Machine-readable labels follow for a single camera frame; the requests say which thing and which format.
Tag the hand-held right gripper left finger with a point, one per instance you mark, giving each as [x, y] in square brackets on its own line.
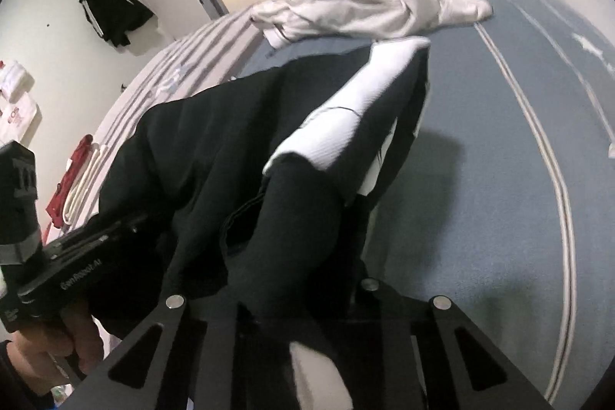
[182, 342]

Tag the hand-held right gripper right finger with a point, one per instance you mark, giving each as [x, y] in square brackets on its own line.
[384, 309]

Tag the black pants white stripe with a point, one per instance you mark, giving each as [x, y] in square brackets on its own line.
[216, 150]

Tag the white long-sleeve top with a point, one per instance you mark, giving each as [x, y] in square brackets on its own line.
[374, 1]

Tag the person's left forearm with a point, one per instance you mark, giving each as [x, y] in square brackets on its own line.
[14, 386]

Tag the person's left hand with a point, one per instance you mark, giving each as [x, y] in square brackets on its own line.
[38, 352]

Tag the red cloth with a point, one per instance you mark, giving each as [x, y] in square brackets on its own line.
[72, 179]

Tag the cream cloth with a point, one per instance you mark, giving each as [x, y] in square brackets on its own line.
[89, 179]

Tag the striped bed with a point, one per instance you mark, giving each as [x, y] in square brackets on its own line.
[480, 150]

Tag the black hanging jacket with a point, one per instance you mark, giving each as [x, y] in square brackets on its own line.
[115, 6]

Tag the white red printed wall hanging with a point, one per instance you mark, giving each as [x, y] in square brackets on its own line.
[17, 119]

